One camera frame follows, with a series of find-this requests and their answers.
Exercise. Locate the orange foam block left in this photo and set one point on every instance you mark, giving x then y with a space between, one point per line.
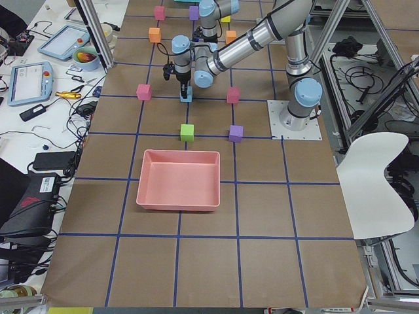
155 35

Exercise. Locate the orange foam block right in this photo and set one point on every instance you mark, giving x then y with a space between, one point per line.
230 36

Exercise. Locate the white chair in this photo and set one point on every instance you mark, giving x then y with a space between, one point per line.
374 208

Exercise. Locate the aluminium frame post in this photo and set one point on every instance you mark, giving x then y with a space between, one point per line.
91 21

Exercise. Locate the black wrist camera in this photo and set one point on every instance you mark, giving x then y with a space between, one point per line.
167 71

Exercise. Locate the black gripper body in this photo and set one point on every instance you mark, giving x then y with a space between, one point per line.
182 78

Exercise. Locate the black power adapter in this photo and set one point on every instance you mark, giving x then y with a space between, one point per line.
53 160

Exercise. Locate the yellow foam block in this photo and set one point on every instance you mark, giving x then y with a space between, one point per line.
226 19

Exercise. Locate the pink plastic tray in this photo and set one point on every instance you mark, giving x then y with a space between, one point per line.
179 180

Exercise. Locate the purple foam block far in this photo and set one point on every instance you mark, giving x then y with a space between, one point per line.
193 13

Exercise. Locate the brass cylinder tool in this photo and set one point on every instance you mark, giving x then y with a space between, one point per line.
68 95

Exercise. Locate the blue teach pendant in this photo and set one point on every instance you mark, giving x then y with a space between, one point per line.
63 44
30 83

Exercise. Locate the pink foam block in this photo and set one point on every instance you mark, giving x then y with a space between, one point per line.
144 92
159 13
233 95

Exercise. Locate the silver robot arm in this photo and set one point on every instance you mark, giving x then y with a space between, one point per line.
210 12
198 59

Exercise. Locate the light blue foam block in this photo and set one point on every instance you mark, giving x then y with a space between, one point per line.
189 99

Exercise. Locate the blue teach pendant far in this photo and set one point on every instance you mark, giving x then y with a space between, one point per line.
63 44

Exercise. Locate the purple foam block near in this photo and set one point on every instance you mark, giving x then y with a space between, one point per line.
236 133

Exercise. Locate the pink foam block far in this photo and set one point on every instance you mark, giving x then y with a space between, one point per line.
159 13

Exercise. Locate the white cup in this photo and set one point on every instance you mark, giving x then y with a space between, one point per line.
107 32

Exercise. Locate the purple foam block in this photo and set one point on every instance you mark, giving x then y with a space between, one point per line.
193 13
236 133

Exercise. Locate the pink foam block left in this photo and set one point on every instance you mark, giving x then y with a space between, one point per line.
144 92

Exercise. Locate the blue bowl with fruit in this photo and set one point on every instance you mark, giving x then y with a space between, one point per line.
86 58

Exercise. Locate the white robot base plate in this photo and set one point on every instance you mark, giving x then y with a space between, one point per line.
284 126

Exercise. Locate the blue teach pendant near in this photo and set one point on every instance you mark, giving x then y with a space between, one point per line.
30 83

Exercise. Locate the green foam block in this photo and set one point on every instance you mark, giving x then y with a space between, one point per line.
187 133

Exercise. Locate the orange foam block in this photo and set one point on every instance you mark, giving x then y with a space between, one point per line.
230 36
155 35

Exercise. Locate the pink foam block right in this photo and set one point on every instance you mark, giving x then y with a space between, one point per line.
233 95

